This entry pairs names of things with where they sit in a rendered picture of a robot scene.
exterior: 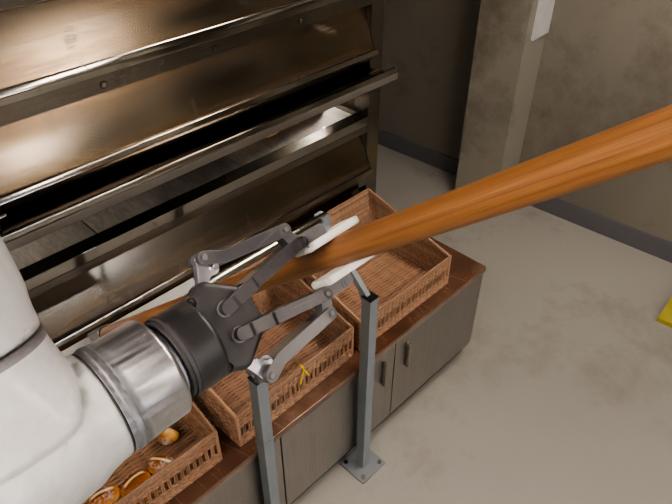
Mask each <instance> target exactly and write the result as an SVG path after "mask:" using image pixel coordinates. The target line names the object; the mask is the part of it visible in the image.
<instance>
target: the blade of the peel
mask: <svg viewBox="0 0 672 504"><path fill-rule="evenodd" d="M194 285H195V282H194V279H193V278H191V279H189V280H188V281H186V282H184V283H182V284H181V285H179V286H177V287H175V288H173V289H172V290H170V291H168V292H166V293H165V294H163V295H161V296H159V297H157V298H156V299H154V300H152V301H150V302H149V303H147V304H145V305H143V306H141V307H140V308H138V309H136V310H134V311H133V312H131V313H129V314H127V315H125V316H124V317H122V318H120V319H118V320H117V321H115V322H118V321H120V320H123V319H125V318H128V317H130V316H133V315H136V314H138V313H141V312H143V311H146V310H148V309H151V308H153V307H156V306H158V305H161V304H164V303H166V302H169V301H171V300H174V299H176V298H179V297H181V296H184V295H186V294H187V293H188V292H189V290H190V289H191V287H192V286H194ZM115 322H113V323H115ZM113 323H111V324H113ZM89 343H91V340H90V339H89V337H86V338H85V339H83V340H81V341H79V342H78V343H76V344H74V345H72V346H70V347H69V348H67V349H65V350H63V351H62V352H61V353H62V354H63V355H64V356H65V357H66V356H68V355H71V354H72V353H74V352H75V350H77V349H78V348H80V347H82V346H86V345H88V344H89Z"/></svg>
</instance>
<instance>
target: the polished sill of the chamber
mask: <svg viewBox="0 0 672 504"><path fill-rule="evenodd" d="M367 124H368V117H367V116H365V115H363V114H360V113H358V112H357V113H355V114H353V115H350V116H348V117H346V118H344V119H342V120H340V121H338V122H335V123H333V124H331V125H329V126H327V127H325V128H323V129H320V130H318V131H316V132H314V133H312V134H310V135H308V136H305V137H303V138H301V139H299V140H297V141H295V142H293V143H290V144H288V145H286V146H284V147H282V148H280V149H278V150H275V151H273V152H271V153H269V154H267V155H265V156H263V157H260V158H258V159H256V160H254V161H252V162H250V163H248V164H245V165H243V166H241V167H239V168H237V169H235V170H233V171H230V172H228V173H226V174H224V175H222V176H220V177H218V178H215V179H213V180H211V181H209V182H207V183H205V184H203V185H200V186H198V187H196V188H194V189H192V190H190V191H188V192H185V193H183V194H181V195H179V196H177V197H175V198H173V199H170V200H168V201H166V202H164V203H162V204H160V205H158V206H155V207H153V208H151V209H149V210H147V211H145V212H143V213H140V214H138V215H136V216H134V217H132V218H130V219H128V220H125V221H123V222H121V223H119V224H117V225H115V226H113V227H110V228H108V229H106V230H104V231H102V232H100V233H98V234H95V235H93V236H91V237H89V238H87V239H85V240H83V241H80V242H78V243H76V244H74V245H72V246H70V247H68V248H65V249H63V250H61V251H59V252H57V253H55V254H53V255H50V256H48V257H46V258H44V259H42V260H40V261H38V262H35V263H33V264H31V265H29V266H27V267H25V268H23V269H20V270H19V272H20V274H21V276H22V278H23V280H24V282H25V285H26V288H27V291H30V290H32V289H34V288H36V287H38V286H40V285H42V284H44V283H46V282H48V281H50V280H52V279H54V278H56V277H58V276H61V275H63V274H65V273H67V272H69V271H71V270H73V269H75V268H77V267H79V266H81V265H83V264H85V263H87V262H89V261H91V260H93V259H95V258H97V257H99V256H101V255H103V254H105V253H107V252H109V251H112V250H114V249H116V248H118V247H120V246H122V245H124V244H126V243H128V242H130V241H132V240H134V239H136V238H138V237H140V236H142V235H144V234H146V233H148V232H150V231H152V230H154V229H156V228H158V227H161V226H163V225H165V224H167V223H169V222H171V221H173V220H175V219H177V218H179V217H181V216H183V215H185V214H187V213H189V212H191V211H193V210H195V209H197V208H199V207H201V206H203V205H205V204H207V203H209V202H212V201H214V200H216V199H218V198H220V197H222V196H224V195H226V194H228V193H230V192H232V191H234V190H236V189H238V188H240V187H242V186H244V185H246V184H248V183H250V182H252V181H254V180H256V179H258V178H261V177H263V176H265V175H267V174H269V173H271V172H273V171H275V170H277V169H279V168H281V167H283V166H285V165H287V164H289V163H291V162H293V161H295V160H297V159H299V158H301V157H303V156H305V155H307V154H309V153H312V152H314V151H316V150H318V149H320V148H322V147H324V146H326V145H328V144H330V143H332V142H334V141H336V140H338V139H340V138H342V137H344V136H346V135H348V134H350V133H352V132H354V131H356V130H358V129H361V128H363V127H365V126H367Z"/></svg>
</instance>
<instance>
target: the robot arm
mask: <svg viewBox="0 0 672 504"><path fill-rule="evenodd" d="M358 222H359V219H358V217H357V216H353V217H351V218H348V219H346V220H344V221H341V222H339V223H338V224H336V225H334V226H333V227H331V228H330V229H328V230H326V228H325V226H324V224H317V225H315V226H313V227H310V228H309V229H307V230H306V231H304V232H302V233H301V234H299V235H296V234H294V233H293V232H292V231H291V227H290V226H289V225H288V224H286V223H283V224H281V225H279V226H276V227H274V228H272V229H269V230H267V231H265V232H262V233H260V234H258V235H255V236H253V237H251V238H249V239H246V240H244V241H242V242H239V243H237V244H235V245H232V246H230V247H228V248H226V249H223V250H208V251H201V252H199V253H197V254H195V255H193V256H191V257H190V258H189V259H188V266H189V267H190V268H192V269H193V272H194V282H195V285H194V286H192V287H191V289H190V290H189V292H188V294H187V295H186V296H185V297H184V298H183V299H182V300H180V301H178V302H177V303H175V304H173V305H172V306H170V307H168V308H167V309H165V310H163V311H162V312H160V313H158V314H156V315H155V316H153V317H151V318H150V319H148V320H146V321H145V323H144V324H142V323H140V322H138V321H128V322H126V323H124V324H122V325H121V326H119V327H117V328H115V329H114V330H112V331H110V332H108V333H107V334H105V335H103V336H102V337H100V338H98V339H96V340H95V341H93V342H91V343H89V344H88V345H86V346H82V347H80V348H78V349H77V350H75V352H74V353H72V354H71V355H68V356H66V357H65V356H64V355H63V354H62V353H61V351H60V350H59V349H58V348H57V347H56V345H55V344H54V343H53V341H52V340H51V338H50V337H49V336H48V334H47V333H46V331H45V329H44V328H43V326H42V324H41V323H40V320H39V318H38V316H37V314H36V312H35V310H34V308H33V306H32V303H31V300H30V298H29V295H28V291H27V288H26V285H25V282H24V280H23V278H22V276H21V274H20V272H19V270H18V268H17V266H16V263H15V261H14V260H13V258H12V256H11V254H10V252H9V250H8V249H7V247H6V245H5V243H4V242H3V240H2V238H1V237H0V504H82V503H84V502H85V501H86V500H87V499H88V498H90V497H91V496H92V495H93V494H94V493H95V492H96V491H98V490H99V489H100V488H101V487H102V486H103V485H104V484H105V483H106V481H107V480H108V479H109V478H110V476H111V475H112V474H113V472H114V471H115V470H116V469H117V468H118V467H119V466H120V465H121V464H122V463H123V462H124V461H125V460H126V459H128V458H129V457H130V456H131V455H132V454H134V453H135V452H136V451H138V450H141V449H143V448H144V447H145V446H147V444H148V443H149V442H150V441H151V440H153V439H154V438H156V437H157V436H158V435H160V434H161V433H163V432H164V431H165V430H166V429H167V428H168V427H170V426H171V425H173V424H174V423H175V422H177V421H178V420H179V419H181V418H182V417H184V416H185V415H186V414H188V413H189V412H190V410H191V406H192V398H196V397H198V396H199V395H200V394H202V393H203V392H205V391H206V390H207V389H209V388H210V387H212V386H213V385H214V384H216V383H217V382H219V381H220V380H221V379H223V378H224V377H226V376H227V375H229V374H230V373H232V372H234V371H242V370H246V371H247V372H249V373H250V374H251V375H253V376H254V381H255V382H256V383H258V384H262V383H274V382H276V381H277V379H278V377H279V375H280V373H281V372H282V370H283V368H284V366H285V364H286V363H287V362H288V361H289V360H290V359H291V358H292V357H293V356H294V355H296V354H297V353H298V352H299V351H300V350H301V349H302V348H303V347H304V346H305V345H307V344H308V343H309V342H310V341H311V340H312V339H313V338H314V337H315V336H316V335H318V334H319V333H320V332H321V331H322V330H323V329H324V328H325V327H326V326H327V325H329V324H330V323H331V322H332V321H333V320H334V319H335V318H336V317H337V311H336V309H335V308H333V306H332V298H333V296H334V295H336V294H337V293H339V292H340V291H342V290H343V289H344V288H346V287H348V286H349V285H350V284H351V283H352V282H353V278H352V276H351V274H350V272H351V271H353V270H354V269H356V268H357V267H359V266H360V265H362V264H363V263H365V262H366V261H368V260H369V259H371V258H372V257H374V256H375V255H374V256H371V257H367V258H364V259H361V260H358V261H355V262H352V263H349V264H345V265H342V266H339V267H336V268H334V269H333V270H331V271H329V272H328V273H326V274H325V275H323V276H322V277H320V278H319V279H317V280H315V281H314V282H312V283H311V286H312V288H313V289H314V290H315V291H312V292H309V293H308V294H306V295H303V296H301V297H299V298H297V299H294V300H292V301H290V302H288V303H286V304H283V305H281V306H279V307H277V308H274V309H272V310H270V311H268V312H266V313H263V314H261V313H260V312H259V311H258V309H257V308H256V307H255V306H254V302H253V298H252V295H253V294H254V293H255V292H257V291H258V290H259V289H260V287H261V286H262V285H263V284H264V283H265V282H266V281H267V280H268V279H270V278H271V277H272V276H273V275H274V274H275V273H276V272H277V271H279V270H280V269H281V268H282V267H283V266H284V265H285V264H286V263H288V262H289V261H290V260H291V259H292V258H293V257H294V256H295V257H300V256H303V255H306V254H308V253H311V252H313V251H314V250H316V249H318V248H319V247H321V246H322V245H324V244H325V243H327V242H329V241H330V240H332V239H333V238H335V237H336V236H338V235H340V234H341V233H343V232H344V231H346V230H347V229H349V228H350V227H352V226H354V225H355V224H357V223H358ZM275 241H276V242H277V243H278V244H279V245H280V247H279V248H278V249H277V250H275V251H274V252H273V253H272V254H271V255H270V256H268V257H267V258H266V259H265V260H264V261H263V262H261V263H260V264H259V265H258V266H257V267H256V268H254V269H253V270H252V271H251V272H250V273H249V274H247V275H246V276H245V277H244V278H243V279H242V280H240V281H239V282H237V283H236V284H234V285H228V284H220V283H213V282H209V280H210V277H211V276H212V275H215V274H217V273H218V272H219V266H221V265H223V264H226V263H228V262H230V261H232V260H235V259H237V258H239V257H241V256H243V255H246V254H248V253H250V252H252V251H255V250H257V249H259V248H261V247H263V246H266V245H268V244H270V243H272V242H275ZM316 289H317V290H316ZM313 307H314V309H315V312H314V313H312V314H311V315H310V316H309V317H308V318H307V319H306V320H304V321H303V322H302V323H301V324H300V325H299V326H298V327H296V328H295V329H294V330H293V331H292V332H291V333H290V334H288V335H287V336H286V337H285V338H284V339H283V340H282V341H280V342H279V343H278V344H277V345H276V346H275V347H274V348H272V349H271V350H270V351H269V352H268V353H267V354H266V355H262V356H259V357H258V358H257V359H254V357H255V354H256V351H257V348H258V345H259V342H260V339H261V337H262V334H263V332H264V331H266V330H268V329H270V328H272V327H274V326H276V325H278V324H279V323H281V322H283V321H285V320H288V319H290V318H292V317H294V316H296V315H298V314H300V313H302V312H305V311H307V310H309V309H311V308H313Z"/></svg>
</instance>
